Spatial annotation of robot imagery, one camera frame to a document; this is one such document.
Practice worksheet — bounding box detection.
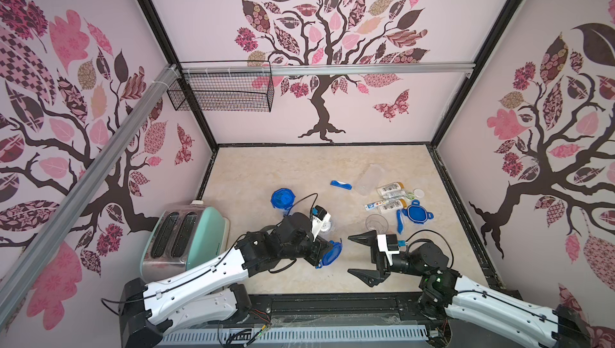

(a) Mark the white toothpaste tube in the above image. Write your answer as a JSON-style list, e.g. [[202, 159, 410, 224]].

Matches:
[[364, 191, 406, 211]]

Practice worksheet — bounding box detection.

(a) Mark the detached blue container lid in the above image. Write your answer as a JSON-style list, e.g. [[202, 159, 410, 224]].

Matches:
[[402, 200, 434, 225]]

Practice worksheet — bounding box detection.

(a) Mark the blue lid toiletry container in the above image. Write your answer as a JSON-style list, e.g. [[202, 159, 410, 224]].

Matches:
[[319, 218, 334, 237], [355, 164, 385, 196], [270, 188, 296, 215]]

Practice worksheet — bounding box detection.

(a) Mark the small white round cap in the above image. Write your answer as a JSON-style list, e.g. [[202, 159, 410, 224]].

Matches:
[[413, 189, 425, 198]]

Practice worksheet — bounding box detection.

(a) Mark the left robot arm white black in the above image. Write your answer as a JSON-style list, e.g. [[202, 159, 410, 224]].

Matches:
[[118, 213, 333, 347]]

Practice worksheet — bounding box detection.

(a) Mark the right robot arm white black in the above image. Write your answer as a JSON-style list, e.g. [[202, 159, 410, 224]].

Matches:
[[349, 230, 592, 347]]

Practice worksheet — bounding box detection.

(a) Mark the clear drinking glass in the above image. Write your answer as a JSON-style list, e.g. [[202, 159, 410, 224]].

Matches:
[[365, 213, 389, 234]]

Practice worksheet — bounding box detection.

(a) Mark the mint green silver toaster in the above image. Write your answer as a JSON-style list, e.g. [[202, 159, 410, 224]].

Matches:
[[140, 201, 230, 283]]

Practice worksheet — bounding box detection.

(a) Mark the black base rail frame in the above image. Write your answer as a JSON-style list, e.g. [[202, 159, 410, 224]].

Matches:
[[221, 292, 448, 347]]

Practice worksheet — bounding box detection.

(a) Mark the white slotted cable duct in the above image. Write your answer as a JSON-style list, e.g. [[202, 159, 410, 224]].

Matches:
[[159, 325, 429, 347]]

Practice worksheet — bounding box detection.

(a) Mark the black wire basket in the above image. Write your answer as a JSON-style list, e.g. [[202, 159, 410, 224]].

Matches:
[[167, 60, 275, 112]]

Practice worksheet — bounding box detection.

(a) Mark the back aluminium rail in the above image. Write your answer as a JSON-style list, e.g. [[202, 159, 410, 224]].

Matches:
[[176, 61, 476, 77]]

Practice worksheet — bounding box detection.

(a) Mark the aluminium rail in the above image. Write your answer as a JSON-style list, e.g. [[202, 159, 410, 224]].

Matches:
[[176, 61, 476, 77], [1, 64, 181, 327]]

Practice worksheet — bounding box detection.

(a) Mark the left aluminium rail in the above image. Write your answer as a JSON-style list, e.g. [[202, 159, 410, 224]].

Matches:
[[1, 64, 181, 327]]

